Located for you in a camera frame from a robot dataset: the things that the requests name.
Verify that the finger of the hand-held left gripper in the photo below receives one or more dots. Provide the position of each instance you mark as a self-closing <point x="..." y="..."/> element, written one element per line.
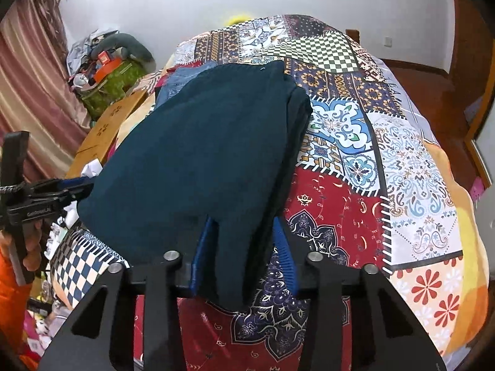
<point x="73" y="197"/>
<point x="69" y="184"/>

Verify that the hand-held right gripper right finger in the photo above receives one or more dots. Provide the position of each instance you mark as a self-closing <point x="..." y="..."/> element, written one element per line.
<point x="284" y="255"/>

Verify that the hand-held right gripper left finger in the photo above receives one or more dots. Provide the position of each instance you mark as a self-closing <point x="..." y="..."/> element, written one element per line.
<point x="202" y="247"/>

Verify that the dark teal pants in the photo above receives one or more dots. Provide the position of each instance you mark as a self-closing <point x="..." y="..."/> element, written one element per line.
<point x="193" y="143"/>

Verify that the person's left forearm orange sleeve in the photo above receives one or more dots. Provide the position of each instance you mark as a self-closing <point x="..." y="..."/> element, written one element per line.
<point x="9" y="297"/>

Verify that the person's left hand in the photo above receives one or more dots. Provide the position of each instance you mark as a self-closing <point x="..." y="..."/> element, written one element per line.
<point x="33" y="243"/>

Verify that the white paper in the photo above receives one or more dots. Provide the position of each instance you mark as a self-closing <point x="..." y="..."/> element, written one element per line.
<point x="91" y="169"/>

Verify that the wooden lap desk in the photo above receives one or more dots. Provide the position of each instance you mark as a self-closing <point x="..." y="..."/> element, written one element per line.
<point x="104" y="123"/>

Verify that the green patterned storage box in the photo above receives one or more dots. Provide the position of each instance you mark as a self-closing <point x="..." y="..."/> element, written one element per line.
<point x="112" y="89"/>

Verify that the pink striped curtain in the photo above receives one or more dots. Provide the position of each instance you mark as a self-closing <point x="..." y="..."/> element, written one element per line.
<point x="31" y="85"/>

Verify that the orange box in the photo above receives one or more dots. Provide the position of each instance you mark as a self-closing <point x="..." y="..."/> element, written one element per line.
<point x="108" y="67"/>

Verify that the patchwork printed blanket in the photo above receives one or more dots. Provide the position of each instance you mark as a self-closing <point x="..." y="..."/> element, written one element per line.
<point x="386" y="162"/>

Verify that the pile of pale clothes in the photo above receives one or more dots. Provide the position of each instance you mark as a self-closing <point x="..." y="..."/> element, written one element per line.
<point x="85" y="46"/>

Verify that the blue jeans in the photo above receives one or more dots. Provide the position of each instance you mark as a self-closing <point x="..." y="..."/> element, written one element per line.
<point x="174" y="81"/>

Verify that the grey tube pillow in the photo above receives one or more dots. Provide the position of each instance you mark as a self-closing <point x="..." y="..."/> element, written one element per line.
<point x="135" y="44"/>

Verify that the pink patterned bag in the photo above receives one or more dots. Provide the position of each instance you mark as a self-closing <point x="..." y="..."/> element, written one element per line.
<point x="477" y="189"/>

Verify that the yellow foam tube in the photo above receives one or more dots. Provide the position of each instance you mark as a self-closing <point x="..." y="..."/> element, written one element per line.
<point x="238" y="18"/>

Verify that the wooden door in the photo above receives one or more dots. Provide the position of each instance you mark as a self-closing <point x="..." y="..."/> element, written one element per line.
<point x="466" y="27"/>

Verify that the wooden bed post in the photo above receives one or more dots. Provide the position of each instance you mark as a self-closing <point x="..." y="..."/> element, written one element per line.
<point x="352" y="35"/>

